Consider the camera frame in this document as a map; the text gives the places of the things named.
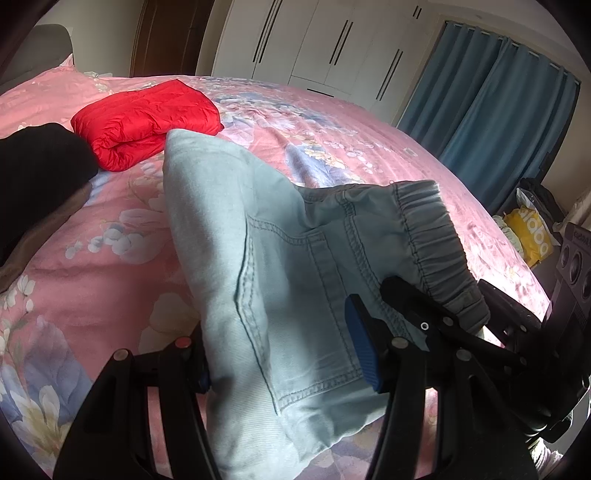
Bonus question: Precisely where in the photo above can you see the grey brown garment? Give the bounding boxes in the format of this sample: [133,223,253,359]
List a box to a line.
[0,182,93,294]

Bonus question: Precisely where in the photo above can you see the yellow plastic bag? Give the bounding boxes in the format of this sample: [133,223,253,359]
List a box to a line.
[505,208,555,268]

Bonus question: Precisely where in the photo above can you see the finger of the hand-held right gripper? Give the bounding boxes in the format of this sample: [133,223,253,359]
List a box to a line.
[381,276,527,370]
[480,279,543,344]

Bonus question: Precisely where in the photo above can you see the dark wooden door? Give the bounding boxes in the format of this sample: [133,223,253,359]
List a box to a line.
[130,0,215,78]

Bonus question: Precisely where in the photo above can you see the white wardrobe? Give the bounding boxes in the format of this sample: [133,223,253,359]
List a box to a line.
[194,0,446,127]

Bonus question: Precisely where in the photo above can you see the blue curtain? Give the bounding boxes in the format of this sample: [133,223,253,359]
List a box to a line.
[397,21,581,215]

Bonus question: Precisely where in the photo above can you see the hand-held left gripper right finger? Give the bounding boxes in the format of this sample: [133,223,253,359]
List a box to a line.
[345,294,539,480]

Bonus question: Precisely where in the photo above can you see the pale green cloth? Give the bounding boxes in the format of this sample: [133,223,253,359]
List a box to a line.
[496,215,525,252]

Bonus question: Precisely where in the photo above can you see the black bag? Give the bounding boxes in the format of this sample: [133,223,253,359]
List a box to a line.
[515,178,566,222]

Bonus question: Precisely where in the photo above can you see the light blue denim pants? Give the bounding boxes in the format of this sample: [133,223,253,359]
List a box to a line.
[164,129,491,480]

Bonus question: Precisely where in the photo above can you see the grey upholstered headboard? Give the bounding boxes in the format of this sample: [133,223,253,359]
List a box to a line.
[0,24,72,95]

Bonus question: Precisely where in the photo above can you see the folded black garment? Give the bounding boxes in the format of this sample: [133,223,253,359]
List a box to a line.
[0,122,99,268]

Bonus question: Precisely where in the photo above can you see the pink floral bed cover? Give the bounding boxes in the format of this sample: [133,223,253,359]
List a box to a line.
[0,53,552,480]

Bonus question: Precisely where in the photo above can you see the folded red puffer jacket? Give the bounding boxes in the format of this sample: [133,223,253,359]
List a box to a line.
[70,78,225,172]

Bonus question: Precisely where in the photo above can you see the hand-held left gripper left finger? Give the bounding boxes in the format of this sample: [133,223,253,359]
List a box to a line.
[53,328,222,480]

